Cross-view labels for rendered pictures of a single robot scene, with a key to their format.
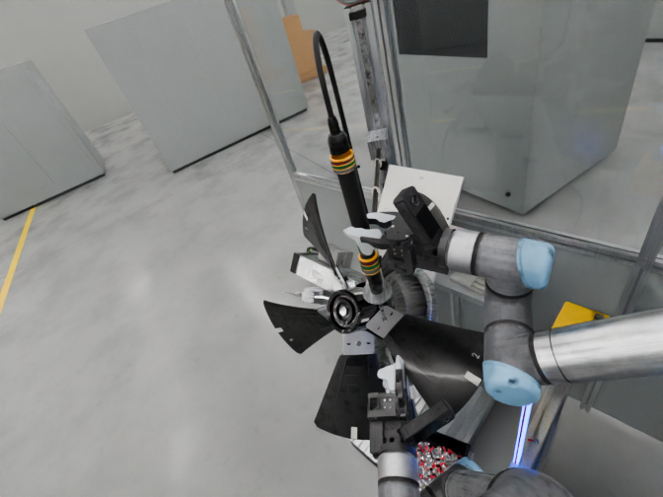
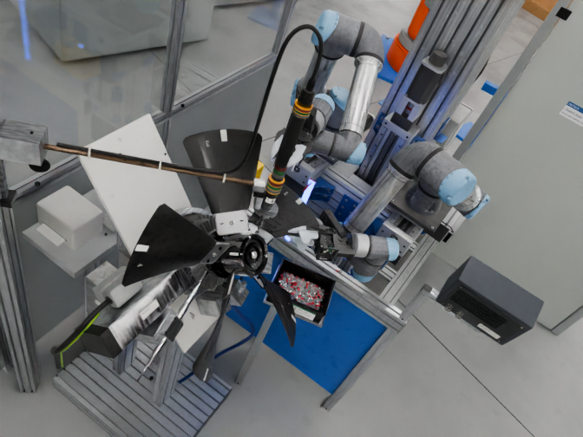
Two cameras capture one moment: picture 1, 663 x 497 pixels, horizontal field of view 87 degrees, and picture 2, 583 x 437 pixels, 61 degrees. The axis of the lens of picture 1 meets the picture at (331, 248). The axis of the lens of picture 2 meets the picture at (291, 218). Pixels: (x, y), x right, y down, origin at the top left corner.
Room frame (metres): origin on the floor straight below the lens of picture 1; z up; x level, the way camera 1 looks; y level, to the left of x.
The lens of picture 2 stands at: (1.14, 0.75, 2.28)
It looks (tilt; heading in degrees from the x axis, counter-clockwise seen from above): 45 degrees down; 231
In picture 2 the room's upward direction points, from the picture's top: 23 degrees clockwise
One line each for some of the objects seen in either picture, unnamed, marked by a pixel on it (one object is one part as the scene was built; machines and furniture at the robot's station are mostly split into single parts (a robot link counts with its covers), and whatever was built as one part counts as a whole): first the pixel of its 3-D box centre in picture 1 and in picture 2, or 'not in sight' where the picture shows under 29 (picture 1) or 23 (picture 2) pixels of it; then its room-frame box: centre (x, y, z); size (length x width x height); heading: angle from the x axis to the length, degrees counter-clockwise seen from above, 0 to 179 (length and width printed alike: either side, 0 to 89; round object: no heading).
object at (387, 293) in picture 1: (374, 275); (265, 197); (0.58, -0.07, 1.35); 0.09 x 0.07 x 0.10; 160
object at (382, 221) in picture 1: (376, 227); (275, 153); (0.58, -0.10, 1.48); 0.09 x 0.03 x 0.06; 36
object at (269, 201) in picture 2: (360, 226); (284, 155); (0.58, -0.07, 1.50); 0.04 x 0.04 x 0.46
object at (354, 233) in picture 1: (364, 243); (294, 162); (0.54, -0.07, 1.48); 0.09 x 0.03 x 0.06; 54
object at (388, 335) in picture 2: not in sight; (357, 372); (-0.02, 0.16, 0.39); 0.04 x 0.04 x 0.78; 35
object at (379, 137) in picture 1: (379, 143); (21, 141); (1.16, -0.28, 1.39); 0.10 x 0.07 x 0.08; 160
